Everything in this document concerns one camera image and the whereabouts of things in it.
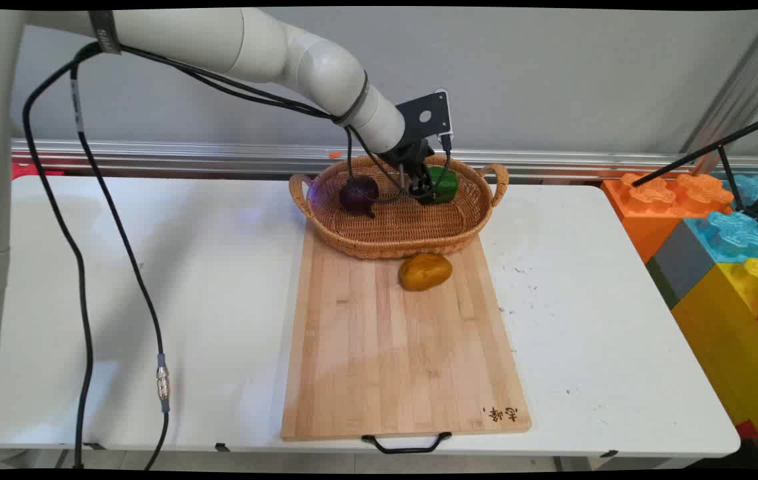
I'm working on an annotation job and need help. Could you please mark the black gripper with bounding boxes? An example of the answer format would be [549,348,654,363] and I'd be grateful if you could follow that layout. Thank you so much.
[379,136,435,205]

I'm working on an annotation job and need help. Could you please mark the green toy bell pepper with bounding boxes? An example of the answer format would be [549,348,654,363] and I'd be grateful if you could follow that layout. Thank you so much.
[419,166,459,205]

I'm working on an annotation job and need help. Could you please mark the woven wicker basket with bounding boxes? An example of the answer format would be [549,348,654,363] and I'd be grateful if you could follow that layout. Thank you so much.
[289,155,509,260]

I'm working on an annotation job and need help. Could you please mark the yellow-brown toy potato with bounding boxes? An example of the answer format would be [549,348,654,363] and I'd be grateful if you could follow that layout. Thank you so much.
[398,253,453,292]

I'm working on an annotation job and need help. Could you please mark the bamboo cutting board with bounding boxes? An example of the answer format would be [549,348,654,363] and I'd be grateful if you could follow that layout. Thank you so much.
[281,225,531,442]

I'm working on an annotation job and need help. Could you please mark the orange giant building block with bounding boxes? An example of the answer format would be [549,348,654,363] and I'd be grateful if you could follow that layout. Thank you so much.
[601,173,735,264]

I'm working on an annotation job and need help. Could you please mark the black tripod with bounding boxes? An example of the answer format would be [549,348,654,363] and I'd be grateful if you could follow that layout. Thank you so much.
[632,109,758,224]

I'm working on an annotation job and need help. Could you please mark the large blue giant building block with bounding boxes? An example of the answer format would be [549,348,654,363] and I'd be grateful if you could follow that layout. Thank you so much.
[684,211,758,264]

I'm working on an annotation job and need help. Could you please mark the small blue giant building block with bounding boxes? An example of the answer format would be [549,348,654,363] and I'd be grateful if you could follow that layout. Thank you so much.
[724,174,758,213]

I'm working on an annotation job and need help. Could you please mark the yellow giant building block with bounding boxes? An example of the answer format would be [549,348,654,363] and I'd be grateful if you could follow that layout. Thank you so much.
[671,257,758,469]

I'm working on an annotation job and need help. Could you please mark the red block with studs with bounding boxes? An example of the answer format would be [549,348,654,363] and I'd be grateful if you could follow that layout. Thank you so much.
[12,162,65,179]

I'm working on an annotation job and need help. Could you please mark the black wrist camera mount plate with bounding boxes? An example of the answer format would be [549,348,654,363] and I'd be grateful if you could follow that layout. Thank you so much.
[395,89,453,145]

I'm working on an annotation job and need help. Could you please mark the black strap on arm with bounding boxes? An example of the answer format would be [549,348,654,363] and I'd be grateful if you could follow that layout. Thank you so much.
[333,71,371,128]

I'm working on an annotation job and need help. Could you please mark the aluminium rail along wall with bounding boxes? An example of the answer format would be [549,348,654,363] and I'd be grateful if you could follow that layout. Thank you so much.
[11,138,758,182]

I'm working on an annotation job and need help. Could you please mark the black metal board handle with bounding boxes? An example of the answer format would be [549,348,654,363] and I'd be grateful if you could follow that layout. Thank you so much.
[361,432,453,455]

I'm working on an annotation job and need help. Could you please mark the black cable with metal connector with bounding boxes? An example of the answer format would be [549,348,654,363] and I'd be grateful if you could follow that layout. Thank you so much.
[69,43,419,471]

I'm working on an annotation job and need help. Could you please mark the grey strap on arm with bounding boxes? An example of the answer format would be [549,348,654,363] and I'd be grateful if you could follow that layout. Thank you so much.
[89,10,123,55]

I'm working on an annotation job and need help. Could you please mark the plain black cable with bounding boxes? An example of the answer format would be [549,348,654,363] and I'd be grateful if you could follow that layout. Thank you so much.
[22,41,454,471]

